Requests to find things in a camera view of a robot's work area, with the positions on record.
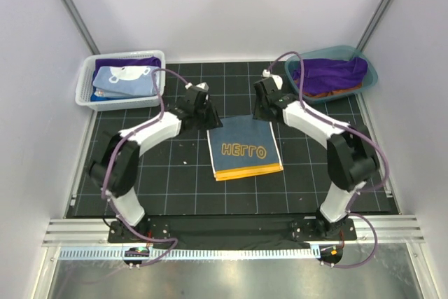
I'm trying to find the yellow purple patterned towel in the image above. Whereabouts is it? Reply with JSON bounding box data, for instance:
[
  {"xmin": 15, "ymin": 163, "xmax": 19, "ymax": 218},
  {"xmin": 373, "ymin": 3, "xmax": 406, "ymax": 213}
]
[{"xmin": 207, "ymin": 115, "xmax": 284, "ymax": 181}]

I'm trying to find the light blue white towel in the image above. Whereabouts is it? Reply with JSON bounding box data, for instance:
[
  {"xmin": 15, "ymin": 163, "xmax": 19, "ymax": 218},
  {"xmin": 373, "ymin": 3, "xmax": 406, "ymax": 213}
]
[{"xmin": 92, "ymin": 66, "xmax": 160, "ymax": 99}]

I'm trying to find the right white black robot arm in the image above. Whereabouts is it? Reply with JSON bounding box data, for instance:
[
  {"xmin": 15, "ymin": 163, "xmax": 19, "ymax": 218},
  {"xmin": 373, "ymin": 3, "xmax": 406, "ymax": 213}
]
[{"xmin": 253, "ymin": 75, "xmax": 380, "ymax": 240}]

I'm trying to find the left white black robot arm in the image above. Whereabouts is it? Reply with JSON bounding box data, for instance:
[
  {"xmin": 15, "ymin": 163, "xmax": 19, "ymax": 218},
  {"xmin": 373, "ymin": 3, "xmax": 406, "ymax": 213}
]
[{"xmin": 87, "ymin": 82, "xmax": 223, "ymax": 243}]

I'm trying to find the orange towel in bin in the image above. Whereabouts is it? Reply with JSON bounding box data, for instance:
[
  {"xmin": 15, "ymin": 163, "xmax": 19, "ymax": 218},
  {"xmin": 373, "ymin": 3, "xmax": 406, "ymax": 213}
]
[{"xmin": 304, "ymin": 83, "xmax": 363, "ymax": 100}]

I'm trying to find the purple crumpled towel in bin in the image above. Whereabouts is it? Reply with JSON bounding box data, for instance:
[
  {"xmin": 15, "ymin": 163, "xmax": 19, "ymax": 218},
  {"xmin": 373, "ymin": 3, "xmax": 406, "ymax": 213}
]
[{"xmin": 302, "ymin": 57, "xmax": 368, "ymax": 95}]

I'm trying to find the teal plastic bin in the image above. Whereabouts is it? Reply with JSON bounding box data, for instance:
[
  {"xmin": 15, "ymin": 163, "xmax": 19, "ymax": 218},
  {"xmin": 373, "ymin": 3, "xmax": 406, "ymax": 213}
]
[{"xmin": 302, "ymin": 46, "xmax": 378, "ymax": 105}]

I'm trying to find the white plastic basket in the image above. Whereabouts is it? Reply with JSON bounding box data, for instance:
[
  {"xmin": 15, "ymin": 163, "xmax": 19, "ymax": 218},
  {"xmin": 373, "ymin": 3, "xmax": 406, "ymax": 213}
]
[{"xmin": 75, "ymin": 50, "xmax": 166, "ymax": 112}]

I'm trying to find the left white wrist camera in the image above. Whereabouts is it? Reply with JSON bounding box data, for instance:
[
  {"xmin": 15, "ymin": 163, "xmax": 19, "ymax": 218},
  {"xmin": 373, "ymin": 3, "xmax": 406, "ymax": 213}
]
[{"xmin": 197, "ymin": 82, "xmax": 209, "ymax": 92}]

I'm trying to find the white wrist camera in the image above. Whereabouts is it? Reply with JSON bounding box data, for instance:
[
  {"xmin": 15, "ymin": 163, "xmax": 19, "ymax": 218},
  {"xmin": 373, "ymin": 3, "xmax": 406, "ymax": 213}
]
[
  {"xmin": 197, "ymin": 82, "xmax": 209, "ymax": 92},
  {"xmin": 272, "ymin": 75, "xmax": 283, "ymax": 90}
]

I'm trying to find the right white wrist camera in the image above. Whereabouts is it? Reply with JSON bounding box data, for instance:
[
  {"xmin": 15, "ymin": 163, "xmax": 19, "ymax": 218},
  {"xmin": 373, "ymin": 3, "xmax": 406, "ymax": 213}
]
[{"xmin": 272, "ymin": 75, "xmax": 283, "ymax": 90}]

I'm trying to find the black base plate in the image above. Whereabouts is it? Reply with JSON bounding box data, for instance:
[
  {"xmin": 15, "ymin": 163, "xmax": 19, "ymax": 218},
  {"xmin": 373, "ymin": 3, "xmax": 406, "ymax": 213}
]
[{"xmin": 108, "ymin": 214, "xmax": 357, "ymax": 249}]

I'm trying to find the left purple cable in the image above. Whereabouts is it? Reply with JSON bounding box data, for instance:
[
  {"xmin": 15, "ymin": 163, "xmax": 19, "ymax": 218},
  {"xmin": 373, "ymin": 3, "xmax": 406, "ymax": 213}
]
[{"xmin": 100, "ymin": 68, "xmax": 179, "ymax": 267}]

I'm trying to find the purple cable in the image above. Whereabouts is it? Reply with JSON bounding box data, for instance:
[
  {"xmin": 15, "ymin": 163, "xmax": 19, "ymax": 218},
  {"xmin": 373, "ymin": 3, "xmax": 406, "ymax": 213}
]
[
  {"xmin": 100, "ymin": 68, "xmax": 179, "ymax": 267},
  {"xmin": 261, "ymin": 51, "xmax": 390, "ymax": 267}
]

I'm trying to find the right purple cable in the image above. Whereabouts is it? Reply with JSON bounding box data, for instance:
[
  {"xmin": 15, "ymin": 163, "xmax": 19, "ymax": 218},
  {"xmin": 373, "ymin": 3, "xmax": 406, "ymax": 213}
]
[{"xmin": 261, "ymin": 51, "xmax": 390, "ymax": 267}]

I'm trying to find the white slotted cable duct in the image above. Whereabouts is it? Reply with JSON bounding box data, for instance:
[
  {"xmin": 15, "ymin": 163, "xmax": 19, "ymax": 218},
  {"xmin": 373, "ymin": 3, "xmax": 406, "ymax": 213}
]
[{"xmin": 59, "ymin": 245, "xmax": 321, "ymax": 261}]

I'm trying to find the aluminium rail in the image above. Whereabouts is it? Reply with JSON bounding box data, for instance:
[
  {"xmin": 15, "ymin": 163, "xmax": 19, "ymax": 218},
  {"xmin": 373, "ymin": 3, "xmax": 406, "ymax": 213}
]
[{"xmin": 42, "ymin": 215, "xmax": 424, "ymax": 246}]

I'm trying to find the right aluminium frame post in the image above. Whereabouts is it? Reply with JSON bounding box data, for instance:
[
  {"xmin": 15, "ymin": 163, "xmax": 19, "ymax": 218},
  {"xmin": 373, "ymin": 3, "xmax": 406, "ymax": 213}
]
[{"xmin": 356, "ymin": 0, "xmax": 393, "ymax": 51}]

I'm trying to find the aluminium frame post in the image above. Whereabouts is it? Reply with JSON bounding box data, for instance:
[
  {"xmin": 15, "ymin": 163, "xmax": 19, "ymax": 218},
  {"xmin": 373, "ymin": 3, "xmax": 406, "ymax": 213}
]
[
  {"xmin": 356, "ymin": 0, "xmax": 393, "ymax": 51},
  {"xmin": 61, "ymin": 0, "xmax": 100, "ymax": 55}
]

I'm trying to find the left aluminium frame post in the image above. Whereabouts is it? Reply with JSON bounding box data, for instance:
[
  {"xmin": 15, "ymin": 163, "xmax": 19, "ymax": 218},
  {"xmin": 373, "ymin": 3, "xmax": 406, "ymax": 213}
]
[{"xmin": 61, "ymin": 0, "xmax": 100, "ymax": 55}]

